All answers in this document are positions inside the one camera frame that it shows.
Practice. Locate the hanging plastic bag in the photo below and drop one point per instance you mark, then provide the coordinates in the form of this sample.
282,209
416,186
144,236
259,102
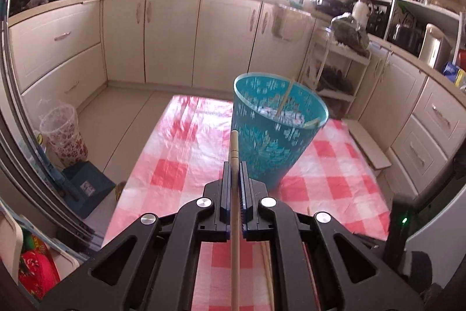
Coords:
291,23

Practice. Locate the white shelf cart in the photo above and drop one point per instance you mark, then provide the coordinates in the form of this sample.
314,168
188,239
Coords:
360,59

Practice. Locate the teal perforated plastic basket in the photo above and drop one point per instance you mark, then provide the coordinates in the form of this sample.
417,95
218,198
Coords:
262,150

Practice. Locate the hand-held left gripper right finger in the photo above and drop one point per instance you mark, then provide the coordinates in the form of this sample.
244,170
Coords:
244,198

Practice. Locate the white plastic jug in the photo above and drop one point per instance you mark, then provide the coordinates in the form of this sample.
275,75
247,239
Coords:
360,14

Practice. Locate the grey metal frame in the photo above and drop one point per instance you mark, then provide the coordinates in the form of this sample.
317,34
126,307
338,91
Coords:
22,158

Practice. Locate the cream thermos pot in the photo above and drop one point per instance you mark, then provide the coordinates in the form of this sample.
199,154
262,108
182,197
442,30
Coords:
435,47

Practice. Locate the wooden stool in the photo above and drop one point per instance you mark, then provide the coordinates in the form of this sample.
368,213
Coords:
369,147

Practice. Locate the cream drawer cabinet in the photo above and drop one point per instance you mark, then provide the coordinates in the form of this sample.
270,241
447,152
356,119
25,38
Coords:
58,52

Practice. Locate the cream door cabinet row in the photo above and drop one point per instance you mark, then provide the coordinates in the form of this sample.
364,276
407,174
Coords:
218,37

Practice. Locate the cream cabinet with drawers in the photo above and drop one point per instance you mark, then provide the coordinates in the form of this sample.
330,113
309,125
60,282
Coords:
411,103

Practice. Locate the bag of green vegetables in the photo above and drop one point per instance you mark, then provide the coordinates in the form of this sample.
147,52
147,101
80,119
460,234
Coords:
349,34

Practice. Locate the red checkered plastic tablecloth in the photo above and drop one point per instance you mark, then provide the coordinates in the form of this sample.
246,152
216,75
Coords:
174,150

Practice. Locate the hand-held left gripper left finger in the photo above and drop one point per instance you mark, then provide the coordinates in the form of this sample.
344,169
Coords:
227,198

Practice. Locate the steel pot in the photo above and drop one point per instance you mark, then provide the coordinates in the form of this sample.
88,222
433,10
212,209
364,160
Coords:
406,34

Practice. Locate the wooden chopstick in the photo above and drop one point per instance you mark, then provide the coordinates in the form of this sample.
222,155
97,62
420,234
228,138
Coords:
235,150
267,278
285,96
313,123

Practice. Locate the blue dustpan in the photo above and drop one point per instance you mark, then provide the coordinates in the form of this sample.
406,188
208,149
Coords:
87,187

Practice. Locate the black bowl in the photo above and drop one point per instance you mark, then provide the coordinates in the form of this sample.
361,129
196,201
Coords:
335,81

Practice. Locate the red floral cloth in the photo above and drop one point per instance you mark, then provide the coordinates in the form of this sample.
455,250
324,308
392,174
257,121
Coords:
36,271

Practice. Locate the clear floral trash bin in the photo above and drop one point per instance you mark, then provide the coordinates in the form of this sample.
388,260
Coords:
63,136

